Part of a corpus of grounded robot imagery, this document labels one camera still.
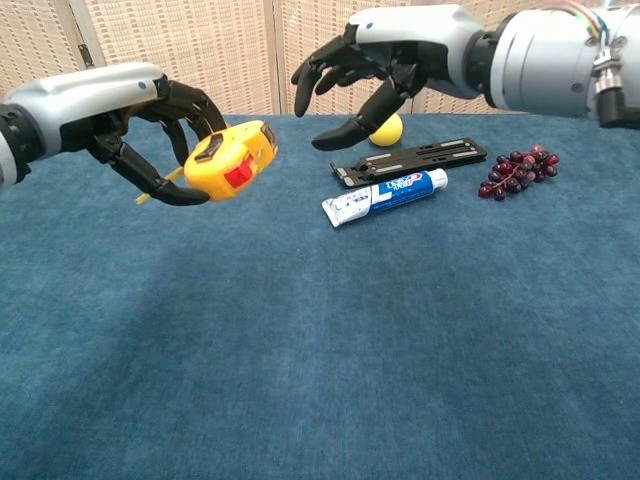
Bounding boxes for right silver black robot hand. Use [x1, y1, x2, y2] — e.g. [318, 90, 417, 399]
[290, 3, 501, 152]

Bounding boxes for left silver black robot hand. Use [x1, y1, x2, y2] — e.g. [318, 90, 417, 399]
[0, 61, 229, 207]

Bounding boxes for yellow tape measure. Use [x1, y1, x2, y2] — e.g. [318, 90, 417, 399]
[134, 119, 279, 206]

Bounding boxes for yellow ball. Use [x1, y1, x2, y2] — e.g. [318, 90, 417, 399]
[368, 112, 404, 148]

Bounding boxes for black folding laptop stand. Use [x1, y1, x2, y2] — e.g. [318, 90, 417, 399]
[329, 136, 489, 189]

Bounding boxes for woven folding screen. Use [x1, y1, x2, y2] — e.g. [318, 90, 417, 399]
[0, 0, 640, 117]

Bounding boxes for blue white toothpaste tube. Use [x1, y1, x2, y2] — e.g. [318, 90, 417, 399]
[321, 167, 449, 229]

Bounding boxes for red grape bunch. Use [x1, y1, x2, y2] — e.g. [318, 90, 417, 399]
[477, 144, 561, 202]

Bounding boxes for blue table cloth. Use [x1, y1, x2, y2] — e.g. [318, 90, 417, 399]
[0, 112, 640, 480]

